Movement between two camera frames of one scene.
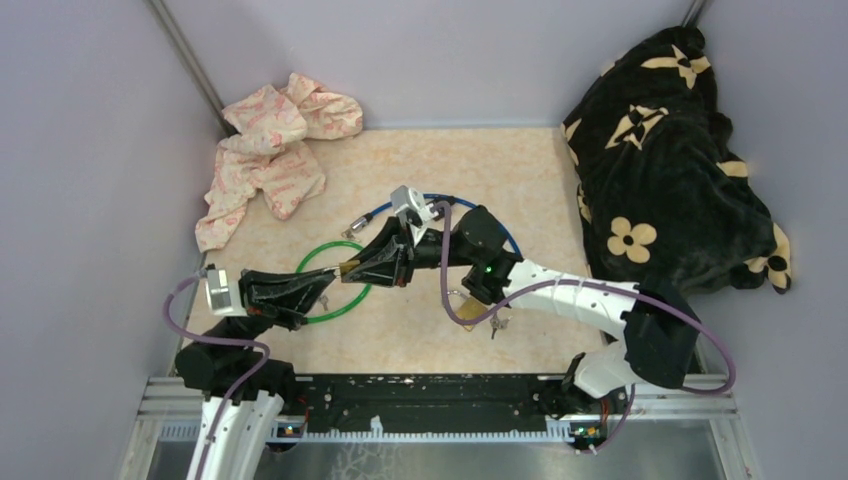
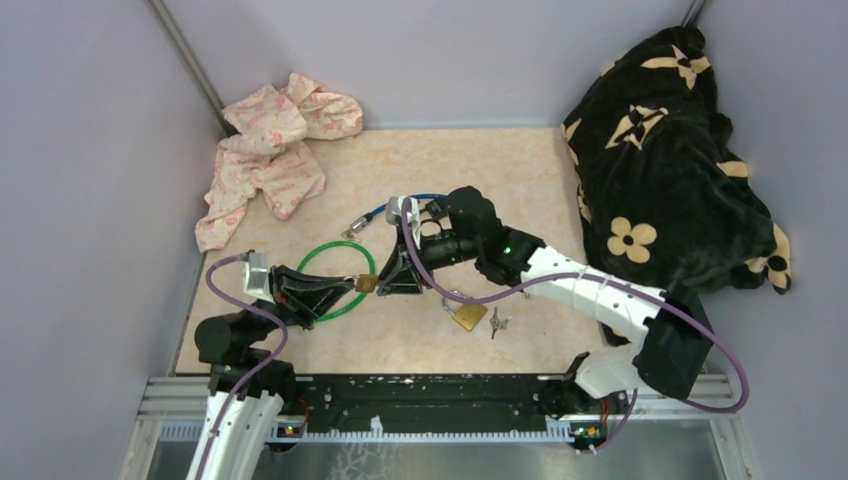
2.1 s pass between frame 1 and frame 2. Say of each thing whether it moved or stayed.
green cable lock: stayed
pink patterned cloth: stayed
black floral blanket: stayed
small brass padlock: moved
